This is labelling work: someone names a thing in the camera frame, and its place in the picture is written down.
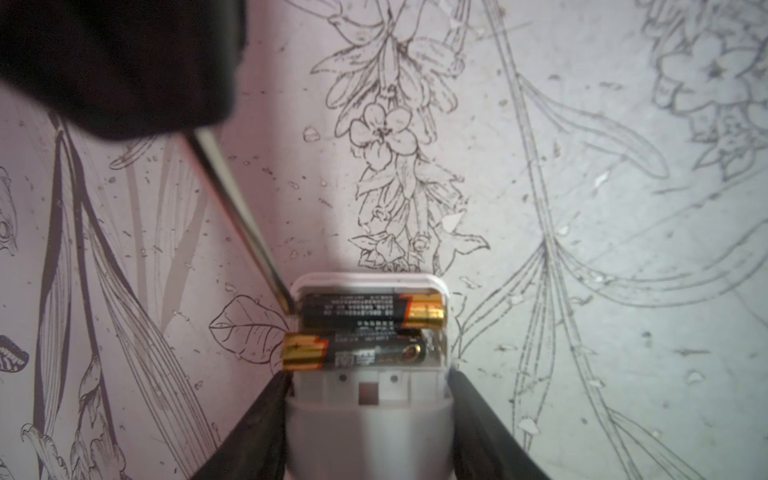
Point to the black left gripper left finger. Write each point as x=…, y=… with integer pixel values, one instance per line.
x=256, y=448

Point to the small white remote control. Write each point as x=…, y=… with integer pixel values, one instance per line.
x=386, y=422

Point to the small remote battery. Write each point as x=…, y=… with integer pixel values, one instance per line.
x=304, y=352
x=373, y=311

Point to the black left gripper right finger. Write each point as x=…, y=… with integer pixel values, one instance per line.
x=483, y=448

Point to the clear handle screwdriver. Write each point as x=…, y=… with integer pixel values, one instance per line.
x=213, y=164

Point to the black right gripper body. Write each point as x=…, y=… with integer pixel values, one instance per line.
x=126, y=69

